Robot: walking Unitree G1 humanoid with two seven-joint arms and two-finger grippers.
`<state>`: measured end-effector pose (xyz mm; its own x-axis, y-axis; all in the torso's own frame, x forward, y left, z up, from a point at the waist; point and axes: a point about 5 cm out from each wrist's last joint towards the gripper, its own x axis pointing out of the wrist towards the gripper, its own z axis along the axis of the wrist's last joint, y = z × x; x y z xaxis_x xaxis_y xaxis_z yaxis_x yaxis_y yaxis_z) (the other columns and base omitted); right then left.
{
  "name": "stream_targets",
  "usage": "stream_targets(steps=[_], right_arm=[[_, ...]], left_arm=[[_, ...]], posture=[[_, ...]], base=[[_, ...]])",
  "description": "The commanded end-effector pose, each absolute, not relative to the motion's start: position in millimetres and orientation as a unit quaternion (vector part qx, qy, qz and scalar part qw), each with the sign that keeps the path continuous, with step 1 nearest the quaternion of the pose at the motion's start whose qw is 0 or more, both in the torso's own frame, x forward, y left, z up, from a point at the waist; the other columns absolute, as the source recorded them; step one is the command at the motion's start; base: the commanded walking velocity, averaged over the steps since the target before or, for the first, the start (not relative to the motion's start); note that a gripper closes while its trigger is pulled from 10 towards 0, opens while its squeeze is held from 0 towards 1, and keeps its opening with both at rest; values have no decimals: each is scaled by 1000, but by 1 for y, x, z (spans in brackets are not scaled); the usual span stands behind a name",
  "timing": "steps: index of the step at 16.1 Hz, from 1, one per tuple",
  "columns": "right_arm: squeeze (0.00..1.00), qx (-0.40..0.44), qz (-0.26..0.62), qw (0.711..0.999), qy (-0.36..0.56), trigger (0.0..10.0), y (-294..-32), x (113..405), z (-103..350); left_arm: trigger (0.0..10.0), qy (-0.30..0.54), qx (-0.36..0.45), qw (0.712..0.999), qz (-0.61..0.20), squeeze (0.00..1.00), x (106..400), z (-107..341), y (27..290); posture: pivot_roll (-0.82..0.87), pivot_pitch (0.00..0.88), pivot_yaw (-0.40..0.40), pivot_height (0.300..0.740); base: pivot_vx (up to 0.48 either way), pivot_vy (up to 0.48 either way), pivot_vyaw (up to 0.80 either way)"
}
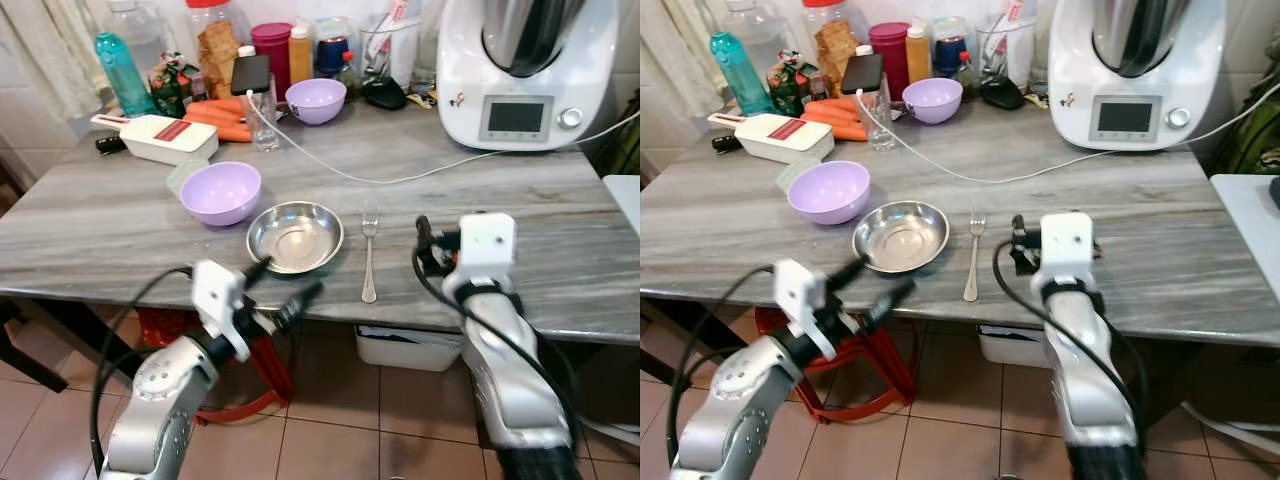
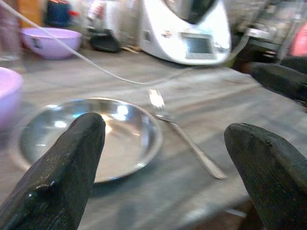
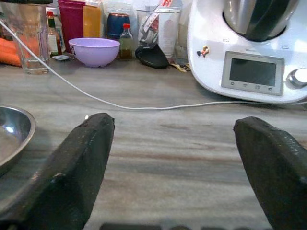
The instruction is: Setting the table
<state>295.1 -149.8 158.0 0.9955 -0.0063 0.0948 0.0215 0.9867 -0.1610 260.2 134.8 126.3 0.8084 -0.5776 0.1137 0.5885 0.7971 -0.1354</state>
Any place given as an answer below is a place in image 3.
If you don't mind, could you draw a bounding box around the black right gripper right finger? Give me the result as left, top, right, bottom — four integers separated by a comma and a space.
233, 116, 307, 230

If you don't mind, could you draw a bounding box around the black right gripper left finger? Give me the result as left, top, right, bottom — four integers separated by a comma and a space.
0, 112, 116, 230

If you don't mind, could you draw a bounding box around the stainless steel plate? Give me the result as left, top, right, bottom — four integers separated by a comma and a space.
0, 105, 37, 171

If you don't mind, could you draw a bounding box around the small white card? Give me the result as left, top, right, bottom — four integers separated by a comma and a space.
52, 54, 72, 62

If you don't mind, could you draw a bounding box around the purple plastic bowl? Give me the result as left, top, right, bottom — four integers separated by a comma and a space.
68, 37, 121, 68

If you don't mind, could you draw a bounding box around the white kitchen food processor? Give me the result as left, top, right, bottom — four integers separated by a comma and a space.
187, 0, 307, 104

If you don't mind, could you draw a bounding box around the orange cloth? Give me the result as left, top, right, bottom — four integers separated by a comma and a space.
0, 37, 23, 68

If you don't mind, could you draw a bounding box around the small cartoon sticker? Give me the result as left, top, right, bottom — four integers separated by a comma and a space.
196, 45, 211, 58

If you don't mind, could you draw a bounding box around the hot sauce bottle red cap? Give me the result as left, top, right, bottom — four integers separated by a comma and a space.
46, 11, 63, 56

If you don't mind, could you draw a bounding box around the yellow crumpled wrapper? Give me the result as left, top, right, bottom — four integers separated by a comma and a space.
169, 62, 191, 73

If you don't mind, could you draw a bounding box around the small oil bottle red cap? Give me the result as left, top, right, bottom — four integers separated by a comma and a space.
119, 23, 133, 61

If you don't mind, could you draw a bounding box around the black curved plastic lid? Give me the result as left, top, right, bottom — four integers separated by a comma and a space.
135, 43, 170, 69

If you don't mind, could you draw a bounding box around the clear drinking glass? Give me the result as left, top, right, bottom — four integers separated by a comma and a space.
1, 2, 51, 75

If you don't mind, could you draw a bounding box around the magenta carton box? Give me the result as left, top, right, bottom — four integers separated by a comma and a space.
57, 0, 86, 54

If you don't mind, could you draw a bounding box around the orange juice carton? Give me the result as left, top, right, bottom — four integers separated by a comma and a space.
83, 0, 102, 39

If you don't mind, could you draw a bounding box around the dark blue jar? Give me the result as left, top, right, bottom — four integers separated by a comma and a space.
106, 13, 131, 41

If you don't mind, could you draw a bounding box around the clear plastic measuring jug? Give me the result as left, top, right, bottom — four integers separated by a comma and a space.
136, 9, 161, 46

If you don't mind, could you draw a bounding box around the white squeeze tube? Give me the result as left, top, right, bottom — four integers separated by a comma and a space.
158, 11, 181, 59

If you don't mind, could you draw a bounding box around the white power cable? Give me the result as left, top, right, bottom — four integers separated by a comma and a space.
0, 18, 307, 111

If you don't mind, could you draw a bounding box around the steel mixing bowl with handle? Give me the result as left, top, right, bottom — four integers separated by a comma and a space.
222, 0, 300, 42

